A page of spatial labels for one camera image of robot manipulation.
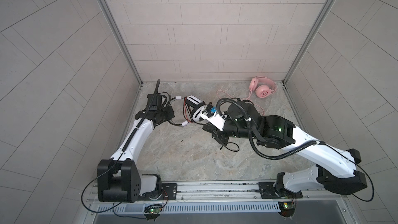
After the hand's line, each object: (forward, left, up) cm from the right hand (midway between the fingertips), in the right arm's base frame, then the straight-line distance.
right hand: (204, 129), depth 55 cm
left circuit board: (-20, +24, -30) cm, 43 cm away
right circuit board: (-22, -35, -35) cm, 55 cm away
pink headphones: (+44, -42, -26) cm, 66 cm away
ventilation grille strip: (-21, -17, -35) cm, 44 cm away
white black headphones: (+17, +3, -8) cm, 19 cm away
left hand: (+23, +15, -18) cm, 33 cm away
